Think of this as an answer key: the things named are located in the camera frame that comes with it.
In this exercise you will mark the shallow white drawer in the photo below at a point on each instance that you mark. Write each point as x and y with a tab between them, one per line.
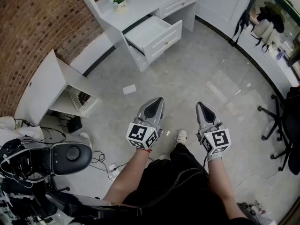
178	6

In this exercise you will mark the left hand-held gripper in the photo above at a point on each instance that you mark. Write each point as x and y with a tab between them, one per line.
140	135

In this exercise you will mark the white storage box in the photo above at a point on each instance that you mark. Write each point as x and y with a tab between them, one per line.
79	99

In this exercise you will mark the white cloth bundle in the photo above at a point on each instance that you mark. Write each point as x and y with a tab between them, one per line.
21	131

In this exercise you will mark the white flowers in cream pot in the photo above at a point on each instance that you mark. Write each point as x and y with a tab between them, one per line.
120	1

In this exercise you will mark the white desk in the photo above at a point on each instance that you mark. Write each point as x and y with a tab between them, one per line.
147	2

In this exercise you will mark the white wrist band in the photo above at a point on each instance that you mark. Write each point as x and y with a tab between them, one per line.
214	157

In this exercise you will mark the person's shoe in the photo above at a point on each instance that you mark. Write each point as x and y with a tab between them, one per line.
84	136
181	137
163	156

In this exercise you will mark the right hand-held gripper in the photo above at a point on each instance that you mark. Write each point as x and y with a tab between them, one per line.
219	139

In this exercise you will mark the person's left shoe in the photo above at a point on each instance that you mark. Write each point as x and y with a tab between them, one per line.
163	156

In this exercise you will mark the white side cabinet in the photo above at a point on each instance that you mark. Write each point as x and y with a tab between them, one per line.
44	88

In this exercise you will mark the white pedestal drawer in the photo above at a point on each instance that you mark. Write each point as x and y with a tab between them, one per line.
140	60

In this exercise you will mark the black office chair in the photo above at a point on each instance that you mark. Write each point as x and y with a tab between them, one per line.
293	125

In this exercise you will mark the person's left forearm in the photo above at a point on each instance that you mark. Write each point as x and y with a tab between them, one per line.
126	177

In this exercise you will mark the person's right forearm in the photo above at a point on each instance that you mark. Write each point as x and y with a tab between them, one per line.
222	184

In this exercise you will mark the black wifi router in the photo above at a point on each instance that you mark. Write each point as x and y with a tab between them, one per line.
73	125

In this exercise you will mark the white and black bag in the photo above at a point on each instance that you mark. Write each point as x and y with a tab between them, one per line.
264	29

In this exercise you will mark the person's black trousers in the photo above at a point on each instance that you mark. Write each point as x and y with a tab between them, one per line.
178	184

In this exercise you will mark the person's right shoe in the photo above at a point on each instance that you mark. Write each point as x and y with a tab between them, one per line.
181	137

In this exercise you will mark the white power strip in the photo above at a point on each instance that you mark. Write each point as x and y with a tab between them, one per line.
113	167

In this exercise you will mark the small purple packet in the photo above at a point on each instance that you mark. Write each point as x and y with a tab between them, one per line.
281	55

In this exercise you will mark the white paper sheet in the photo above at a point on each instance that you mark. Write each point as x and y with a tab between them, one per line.
129	89

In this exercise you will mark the small white paper scrap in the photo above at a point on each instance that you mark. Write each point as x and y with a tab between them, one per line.
167	133
248	85

